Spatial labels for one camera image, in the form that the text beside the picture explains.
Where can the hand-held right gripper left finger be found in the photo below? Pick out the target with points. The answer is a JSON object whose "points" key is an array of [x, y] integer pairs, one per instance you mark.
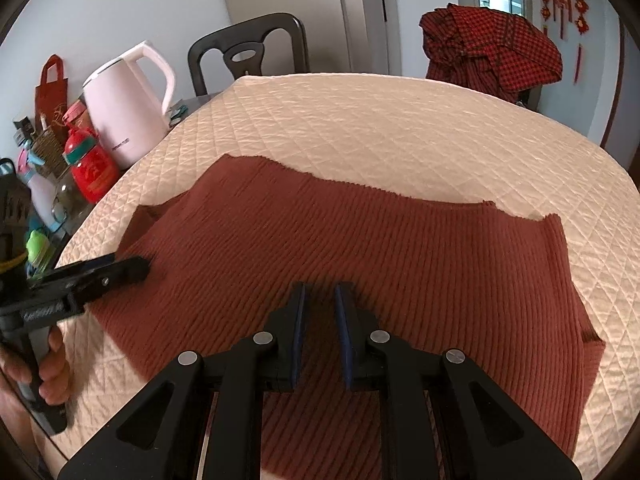
{"points": [[299, 330]]}

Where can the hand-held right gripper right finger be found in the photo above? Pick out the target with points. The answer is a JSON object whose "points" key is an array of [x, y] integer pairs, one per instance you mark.
{"points": [[342, 330]]}

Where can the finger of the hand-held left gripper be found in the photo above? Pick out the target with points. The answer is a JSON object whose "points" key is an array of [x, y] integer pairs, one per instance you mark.
{"points": [[115, 272]]}

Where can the rust knitted sweater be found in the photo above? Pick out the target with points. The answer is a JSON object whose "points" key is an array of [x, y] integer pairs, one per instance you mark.
{"points": [[350, 235]]}

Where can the person's left forearm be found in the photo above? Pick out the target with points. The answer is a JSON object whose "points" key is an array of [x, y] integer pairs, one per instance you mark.
{"points": [[12, 435]]}

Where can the person's left hand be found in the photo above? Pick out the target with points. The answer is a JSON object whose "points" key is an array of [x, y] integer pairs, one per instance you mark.
{"points": [[54, 370]]}

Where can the green frog cup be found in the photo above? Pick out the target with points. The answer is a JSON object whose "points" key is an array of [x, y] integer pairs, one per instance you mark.
{"points": [[37, 247]]}

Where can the glass jar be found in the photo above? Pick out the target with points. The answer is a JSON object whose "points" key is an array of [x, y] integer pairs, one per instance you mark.
{"points": [[70, 202]]}

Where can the red antler-lid bottle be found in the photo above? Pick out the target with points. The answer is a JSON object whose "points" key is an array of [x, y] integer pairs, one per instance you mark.
{"points": [[92, 172]]}

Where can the white spray bottle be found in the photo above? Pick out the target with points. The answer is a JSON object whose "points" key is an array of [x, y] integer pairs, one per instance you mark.
{"points": [[42, 195]]}

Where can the patterned snack box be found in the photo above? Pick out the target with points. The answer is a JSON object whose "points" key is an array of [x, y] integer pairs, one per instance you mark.
{"points": [[47, 152]]}

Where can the white electric kettle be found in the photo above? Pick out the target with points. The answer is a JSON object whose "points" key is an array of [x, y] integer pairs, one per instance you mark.
{"points": [[125, 120]]}

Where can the pink lidded cup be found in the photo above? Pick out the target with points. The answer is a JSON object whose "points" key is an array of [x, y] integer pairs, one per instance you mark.
{"points": [[76, 115]]}

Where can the red tote bag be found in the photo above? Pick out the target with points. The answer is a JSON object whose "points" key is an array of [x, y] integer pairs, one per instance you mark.
{"points": [[50, 105]]}

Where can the cream quilted table cover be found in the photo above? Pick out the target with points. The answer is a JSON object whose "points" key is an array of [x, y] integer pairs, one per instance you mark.
{"points": [[400, 135]]}

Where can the black dining chair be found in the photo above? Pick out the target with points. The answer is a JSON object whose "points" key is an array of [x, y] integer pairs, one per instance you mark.
{"points": [[215, 55]]}

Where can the white door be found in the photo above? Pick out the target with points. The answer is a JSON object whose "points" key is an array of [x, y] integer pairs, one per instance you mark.
{"points": [[365, 15]]}

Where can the red plaid cloth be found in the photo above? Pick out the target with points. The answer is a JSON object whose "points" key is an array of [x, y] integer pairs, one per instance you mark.
{"points": [[490, 45]]}

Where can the red tasselled knot ornament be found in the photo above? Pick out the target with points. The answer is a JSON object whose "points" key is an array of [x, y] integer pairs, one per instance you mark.
{"points": [[580, 10]]}

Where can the brown door frame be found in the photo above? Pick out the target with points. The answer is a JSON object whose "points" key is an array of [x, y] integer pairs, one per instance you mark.
{"points": [[625, 110]]}

